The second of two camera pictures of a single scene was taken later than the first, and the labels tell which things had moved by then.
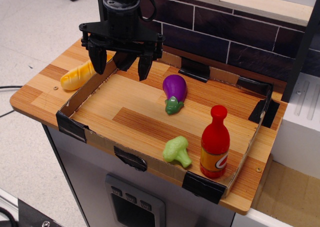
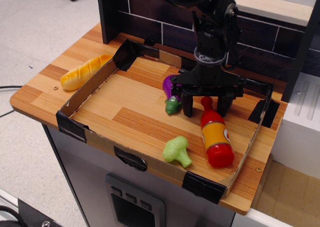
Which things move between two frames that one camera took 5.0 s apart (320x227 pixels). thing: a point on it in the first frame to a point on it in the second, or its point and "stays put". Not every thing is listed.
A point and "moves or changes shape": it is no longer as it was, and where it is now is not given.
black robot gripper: (122, 31) to (207, 79)
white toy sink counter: (297, 141) stays put
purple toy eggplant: (175, 87) stays put
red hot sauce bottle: (215, 144) moves or changes shape
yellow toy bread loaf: (76, 77) stays put
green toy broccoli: (175, 150) stays put
